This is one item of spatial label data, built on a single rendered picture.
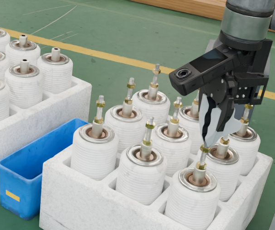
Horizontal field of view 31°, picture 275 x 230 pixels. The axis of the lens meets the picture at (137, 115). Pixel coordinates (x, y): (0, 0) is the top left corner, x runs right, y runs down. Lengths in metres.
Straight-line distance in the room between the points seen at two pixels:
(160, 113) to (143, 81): 0.71
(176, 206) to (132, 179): 0.10
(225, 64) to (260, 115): 1.04
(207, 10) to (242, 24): 2.02
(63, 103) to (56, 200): 0.33
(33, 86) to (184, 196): 0.51
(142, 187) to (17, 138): 0.39
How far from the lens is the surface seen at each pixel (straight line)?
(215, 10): 2.80
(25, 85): 1.24
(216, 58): 0.81
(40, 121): 1.27
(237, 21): 0.79
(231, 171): 1.02
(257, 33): 0.80
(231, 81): 0.82
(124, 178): 0.98
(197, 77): 0.79
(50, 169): 1.05
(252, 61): 0.85
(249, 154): 1.13
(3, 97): 1.18
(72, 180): 1.03
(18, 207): 1.18
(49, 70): 1.33
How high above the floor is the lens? 0.79
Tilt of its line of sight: 29 degrees down
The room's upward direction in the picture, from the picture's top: 9 degrees clockwise
